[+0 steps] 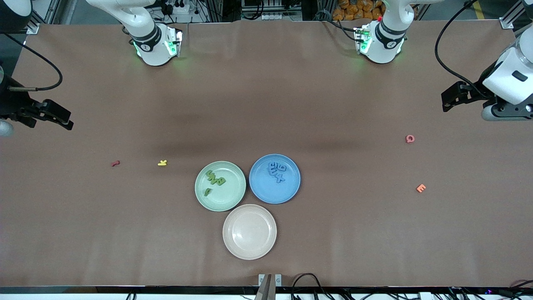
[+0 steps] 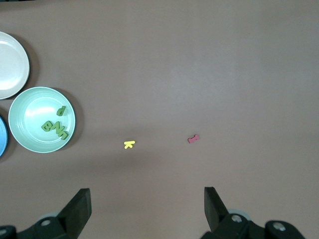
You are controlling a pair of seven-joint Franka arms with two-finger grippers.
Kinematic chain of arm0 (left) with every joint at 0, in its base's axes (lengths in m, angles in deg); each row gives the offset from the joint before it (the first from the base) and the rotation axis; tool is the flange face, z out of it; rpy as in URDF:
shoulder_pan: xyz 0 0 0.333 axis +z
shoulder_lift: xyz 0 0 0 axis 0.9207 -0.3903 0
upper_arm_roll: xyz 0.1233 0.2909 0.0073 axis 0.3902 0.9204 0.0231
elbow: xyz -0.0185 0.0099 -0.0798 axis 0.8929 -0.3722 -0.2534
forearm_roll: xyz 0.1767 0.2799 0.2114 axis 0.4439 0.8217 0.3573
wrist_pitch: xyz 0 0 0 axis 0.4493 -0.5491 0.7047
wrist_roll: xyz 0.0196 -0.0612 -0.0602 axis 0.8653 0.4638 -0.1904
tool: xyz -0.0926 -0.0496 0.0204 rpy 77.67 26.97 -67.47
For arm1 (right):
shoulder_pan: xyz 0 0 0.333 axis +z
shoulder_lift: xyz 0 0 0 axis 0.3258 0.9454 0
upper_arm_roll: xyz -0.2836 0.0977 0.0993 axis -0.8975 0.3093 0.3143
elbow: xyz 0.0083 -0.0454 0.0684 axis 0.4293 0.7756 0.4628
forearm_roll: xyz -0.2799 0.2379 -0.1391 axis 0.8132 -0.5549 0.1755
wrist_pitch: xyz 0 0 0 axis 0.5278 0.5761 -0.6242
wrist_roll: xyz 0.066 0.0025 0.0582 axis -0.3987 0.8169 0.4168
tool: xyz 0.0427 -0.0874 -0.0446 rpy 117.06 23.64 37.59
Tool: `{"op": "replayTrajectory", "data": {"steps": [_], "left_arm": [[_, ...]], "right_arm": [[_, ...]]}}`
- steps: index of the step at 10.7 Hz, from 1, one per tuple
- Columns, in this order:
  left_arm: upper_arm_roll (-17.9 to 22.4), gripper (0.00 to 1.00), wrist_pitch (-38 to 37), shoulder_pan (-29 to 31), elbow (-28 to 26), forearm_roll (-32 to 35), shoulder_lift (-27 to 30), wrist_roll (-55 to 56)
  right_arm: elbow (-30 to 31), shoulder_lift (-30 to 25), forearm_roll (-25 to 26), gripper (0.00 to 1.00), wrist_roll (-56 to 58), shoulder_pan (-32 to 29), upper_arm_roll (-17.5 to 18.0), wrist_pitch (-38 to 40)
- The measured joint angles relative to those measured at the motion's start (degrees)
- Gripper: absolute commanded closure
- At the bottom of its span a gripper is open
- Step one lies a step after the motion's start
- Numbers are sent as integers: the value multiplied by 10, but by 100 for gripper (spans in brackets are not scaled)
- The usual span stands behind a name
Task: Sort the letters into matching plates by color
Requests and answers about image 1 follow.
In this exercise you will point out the beige plate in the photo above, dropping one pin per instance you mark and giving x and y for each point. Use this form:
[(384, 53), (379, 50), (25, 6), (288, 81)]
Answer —
[(250, 233)]

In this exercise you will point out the green foam letter B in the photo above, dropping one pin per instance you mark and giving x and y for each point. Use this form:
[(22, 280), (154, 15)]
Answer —
[(221, 181)]

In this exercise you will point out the white power strip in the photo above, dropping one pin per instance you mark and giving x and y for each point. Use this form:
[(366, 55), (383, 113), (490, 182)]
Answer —
[(275, 16)]

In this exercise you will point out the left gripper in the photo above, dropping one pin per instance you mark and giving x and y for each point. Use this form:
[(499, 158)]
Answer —
[(474, 91)]

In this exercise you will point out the blue foam letter X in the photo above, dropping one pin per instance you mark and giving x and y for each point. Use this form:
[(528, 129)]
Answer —
[(280, 178)]

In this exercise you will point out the blue plate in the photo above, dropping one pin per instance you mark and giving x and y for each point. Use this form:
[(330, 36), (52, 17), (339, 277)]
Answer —
[(270, 191)]

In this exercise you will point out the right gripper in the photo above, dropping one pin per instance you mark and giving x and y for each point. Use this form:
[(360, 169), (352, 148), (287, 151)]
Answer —
[(11, 104)]

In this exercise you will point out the blue foam lowercase letter g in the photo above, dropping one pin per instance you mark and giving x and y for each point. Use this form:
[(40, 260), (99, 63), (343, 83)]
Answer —
[(282, 168)]

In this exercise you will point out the blue foam letter E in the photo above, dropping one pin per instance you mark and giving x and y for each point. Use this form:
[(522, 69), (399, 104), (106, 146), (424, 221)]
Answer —
[(273, 168)]

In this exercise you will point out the pink foam letter Q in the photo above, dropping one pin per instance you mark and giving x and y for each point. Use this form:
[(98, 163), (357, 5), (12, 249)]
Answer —
[(408, 139)]

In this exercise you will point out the green plate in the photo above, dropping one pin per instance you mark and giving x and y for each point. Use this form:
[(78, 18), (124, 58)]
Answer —
[(229, 196)]

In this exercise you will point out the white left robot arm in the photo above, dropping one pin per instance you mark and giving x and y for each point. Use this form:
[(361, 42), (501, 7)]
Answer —
[(387, 33)]

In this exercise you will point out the aluminium frame post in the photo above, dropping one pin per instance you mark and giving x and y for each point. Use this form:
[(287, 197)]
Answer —
[(35, 28), (507, 23)]

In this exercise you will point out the orange foam letter E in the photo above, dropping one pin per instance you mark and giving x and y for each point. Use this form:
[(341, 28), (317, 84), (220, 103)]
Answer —
[(421, 188)]

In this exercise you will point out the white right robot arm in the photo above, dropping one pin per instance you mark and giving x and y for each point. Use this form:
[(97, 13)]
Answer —
[(141, 33)]

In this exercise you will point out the orange objects pile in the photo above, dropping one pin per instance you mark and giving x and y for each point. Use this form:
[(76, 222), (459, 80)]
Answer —
[(349, 10)]

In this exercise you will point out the small metal bracket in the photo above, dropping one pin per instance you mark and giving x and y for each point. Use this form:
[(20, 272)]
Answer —
[(278, 280)]

